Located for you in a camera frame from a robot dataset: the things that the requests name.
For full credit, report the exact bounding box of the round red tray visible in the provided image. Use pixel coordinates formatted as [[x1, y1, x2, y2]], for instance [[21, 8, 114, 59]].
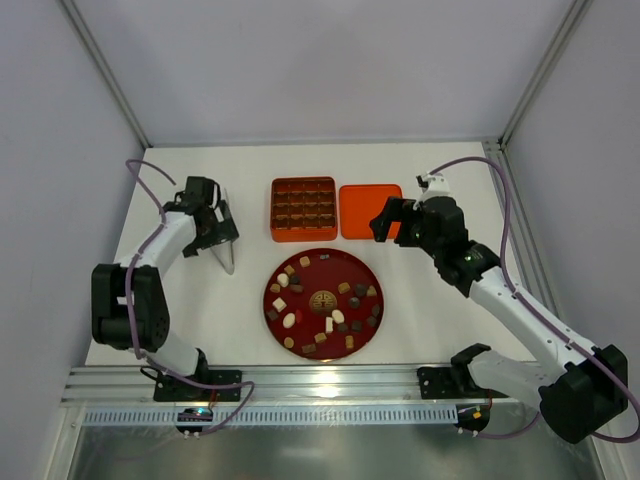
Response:
[[261, 248, 385, 362]]

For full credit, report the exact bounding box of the brown marbled bar chocolate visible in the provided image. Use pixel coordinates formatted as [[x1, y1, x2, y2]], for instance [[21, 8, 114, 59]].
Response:
[[302, 344, 316, 355]]

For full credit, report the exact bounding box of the orange box lid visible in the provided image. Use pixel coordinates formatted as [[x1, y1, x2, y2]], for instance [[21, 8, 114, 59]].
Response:
[[338, 184, 402, 240]]

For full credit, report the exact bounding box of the white swirl oval chocolate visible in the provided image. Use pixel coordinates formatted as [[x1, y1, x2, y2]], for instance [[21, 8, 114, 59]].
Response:
[[282, 313, 296, 329]]

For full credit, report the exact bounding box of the slotted cable duct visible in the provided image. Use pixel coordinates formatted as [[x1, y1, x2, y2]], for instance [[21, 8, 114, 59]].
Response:
[[82, 404, 458, 428]]

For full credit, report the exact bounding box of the orange chocolate box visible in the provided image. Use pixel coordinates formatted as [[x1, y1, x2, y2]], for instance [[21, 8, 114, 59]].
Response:
[[269, 176, 338, 243]]

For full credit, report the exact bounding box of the aluminium rail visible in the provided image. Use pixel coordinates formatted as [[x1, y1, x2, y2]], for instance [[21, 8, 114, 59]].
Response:
[[63, 363, 511, 404]]

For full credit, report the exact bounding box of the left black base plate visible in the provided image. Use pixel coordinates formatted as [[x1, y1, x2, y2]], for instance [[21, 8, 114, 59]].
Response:
[[141, 367, 243, 403]]

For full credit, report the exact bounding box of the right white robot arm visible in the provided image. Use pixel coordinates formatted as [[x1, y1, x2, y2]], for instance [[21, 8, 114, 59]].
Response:
[[369, 174, 630, 444]]

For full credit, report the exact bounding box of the white square chocolate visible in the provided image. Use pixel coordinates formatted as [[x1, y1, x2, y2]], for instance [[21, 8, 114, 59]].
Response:
[[272, 298, 287, 312]]

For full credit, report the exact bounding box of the white swirl round chocolate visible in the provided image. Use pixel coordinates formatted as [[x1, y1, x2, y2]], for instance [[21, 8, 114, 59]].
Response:
[[331, 309, 345, 324]]

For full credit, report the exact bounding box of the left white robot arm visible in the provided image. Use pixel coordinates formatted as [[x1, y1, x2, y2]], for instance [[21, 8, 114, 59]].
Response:
[[91, 176, 239, 391]]

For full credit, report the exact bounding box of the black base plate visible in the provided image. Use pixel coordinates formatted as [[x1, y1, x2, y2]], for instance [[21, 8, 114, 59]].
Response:
[[141, 367, 243, 403], [417, 366, 488, 400]]

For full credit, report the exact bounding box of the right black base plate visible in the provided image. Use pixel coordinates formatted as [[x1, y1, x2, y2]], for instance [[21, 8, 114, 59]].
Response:
[[417, 366, 488, 400]]

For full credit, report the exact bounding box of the dark dome chocolate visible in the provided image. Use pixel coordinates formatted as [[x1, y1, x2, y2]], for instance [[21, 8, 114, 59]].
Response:
[[355, 284, 367, 297]]

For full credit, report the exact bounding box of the white rounded triangle chocolate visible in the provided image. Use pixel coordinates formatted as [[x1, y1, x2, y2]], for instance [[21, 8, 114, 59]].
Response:
[[277, 273, 289, 287]]

